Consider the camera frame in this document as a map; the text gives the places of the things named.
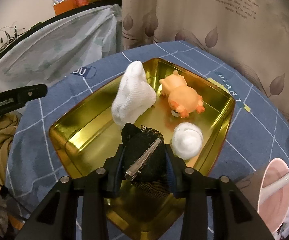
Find white fluffy pompom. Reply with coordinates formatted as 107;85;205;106
171;122;204;160

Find black hair bow clip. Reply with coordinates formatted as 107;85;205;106
121;123;170;198

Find orange rubber toy animal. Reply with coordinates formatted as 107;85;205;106
159;70;205;118

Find brown crumpled cloth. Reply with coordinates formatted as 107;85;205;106
0;113;22;198

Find white ceramic spoon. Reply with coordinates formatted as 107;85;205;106
258;163;289;205

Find pink ceramic mug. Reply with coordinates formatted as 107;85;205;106
257;158;289;233

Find blue checked tablecloth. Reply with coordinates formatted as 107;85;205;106
6;41;289;217

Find pale green plastic cover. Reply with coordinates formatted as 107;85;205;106
0;4;122;92

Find gold red tin box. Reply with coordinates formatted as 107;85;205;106
49;58;235;239

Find orange storage box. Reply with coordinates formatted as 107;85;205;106
53;0;78;16

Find beige leaf print curtain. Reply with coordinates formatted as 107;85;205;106
122;0;289;123

